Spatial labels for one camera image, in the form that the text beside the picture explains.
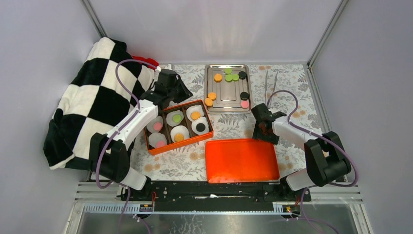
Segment orange cookie tin box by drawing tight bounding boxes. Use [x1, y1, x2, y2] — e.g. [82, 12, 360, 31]
[144, 99, 214, 156]

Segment red cloth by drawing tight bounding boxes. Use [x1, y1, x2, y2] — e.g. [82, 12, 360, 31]
[132, 56, 159, 70]

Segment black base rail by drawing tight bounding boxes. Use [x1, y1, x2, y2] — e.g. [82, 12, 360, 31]
[118, 181, 311, 212]

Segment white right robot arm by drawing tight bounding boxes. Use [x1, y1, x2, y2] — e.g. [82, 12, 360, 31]
[251, 103, 352, 201]

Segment stainless steel tray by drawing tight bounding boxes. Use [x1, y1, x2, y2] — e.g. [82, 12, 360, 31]
[204, 64, 253, 114]

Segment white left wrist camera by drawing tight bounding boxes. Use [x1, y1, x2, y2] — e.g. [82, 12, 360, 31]
[156, 64, 174, 72]

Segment orange tin lid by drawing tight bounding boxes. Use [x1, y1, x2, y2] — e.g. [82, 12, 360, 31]
[205, 138, 280, 184]

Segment black white checkered blanket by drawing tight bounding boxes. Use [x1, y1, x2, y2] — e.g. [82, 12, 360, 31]
[43, 37, 155, 170]

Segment orange cookie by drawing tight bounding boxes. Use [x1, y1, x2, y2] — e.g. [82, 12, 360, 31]
[207, 92, 217, 101]
[174, 133, 185, 142]
[190, 111, 201, 120]
[213, 74, 223, 82]

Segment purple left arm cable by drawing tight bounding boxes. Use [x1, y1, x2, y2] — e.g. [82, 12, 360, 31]
[95, 59, 160, 234]

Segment black cookie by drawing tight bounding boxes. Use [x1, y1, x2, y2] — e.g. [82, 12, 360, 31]
[238, 71, 247, 79]
[196, 123, 206, 132]
[240, 92, 250, 100]

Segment white paper cup liner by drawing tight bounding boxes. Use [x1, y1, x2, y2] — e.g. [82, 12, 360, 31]
[191, 117, 209, 135]
[166, 110, 184, 127]
[186, 105, 205, 121]
[148, 132, 168, 148]
[146, 116, 164, 133]
[170, 125, 190, 143]

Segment steel tongs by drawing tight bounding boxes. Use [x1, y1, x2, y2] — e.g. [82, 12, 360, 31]
[264, 70, 279, 103]

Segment pink cookie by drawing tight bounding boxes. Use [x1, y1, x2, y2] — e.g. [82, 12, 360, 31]
[152, 122, 163, 132]
[155, 140, 166, 148]
[241, 100, 249, 109]

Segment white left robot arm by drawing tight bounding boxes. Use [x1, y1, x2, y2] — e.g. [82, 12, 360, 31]
[89, 69, 193, 200]

